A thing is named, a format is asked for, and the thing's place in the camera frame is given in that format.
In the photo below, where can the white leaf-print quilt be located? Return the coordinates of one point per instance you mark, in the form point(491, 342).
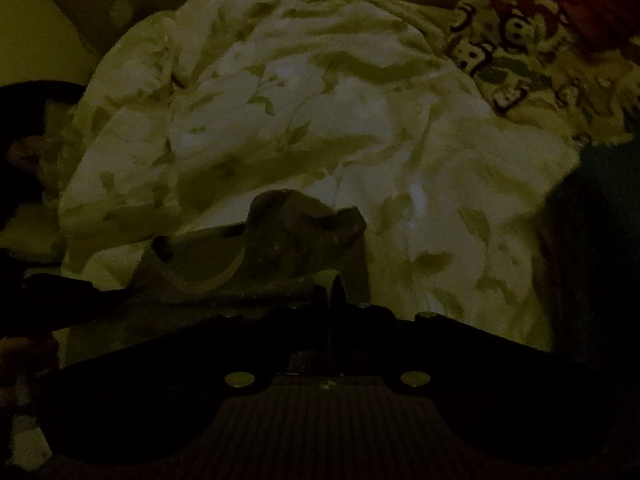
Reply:
point(300, 110)

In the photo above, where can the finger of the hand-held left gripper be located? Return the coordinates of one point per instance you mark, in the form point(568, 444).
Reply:
point(85, 292)

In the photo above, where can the cartoon printed blanket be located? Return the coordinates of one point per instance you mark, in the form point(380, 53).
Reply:
point(530, 75)

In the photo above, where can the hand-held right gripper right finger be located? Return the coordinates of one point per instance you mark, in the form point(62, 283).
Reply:
point(341, 295)

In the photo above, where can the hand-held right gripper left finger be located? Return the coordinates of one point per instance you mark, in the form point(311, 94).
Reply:
point(320, 300)

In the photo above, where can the dark dotted small garment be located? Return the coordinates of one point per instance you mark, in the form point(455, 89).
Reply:
point(300, 240)

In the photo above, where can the yellow-green bed sheet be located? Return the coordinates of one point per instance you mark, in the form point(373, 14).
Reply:
point(40, 45)

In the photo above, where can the dark round object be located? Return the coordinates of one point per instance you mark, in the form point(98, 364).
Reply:
point(25, 150)

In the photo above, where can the red cloth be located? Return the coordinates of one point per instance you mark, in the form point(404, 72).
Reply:
point(590, 5)

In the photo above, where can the dark green folded clothes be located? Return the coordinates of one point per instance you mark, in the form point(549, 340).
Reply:
point(595, 260)

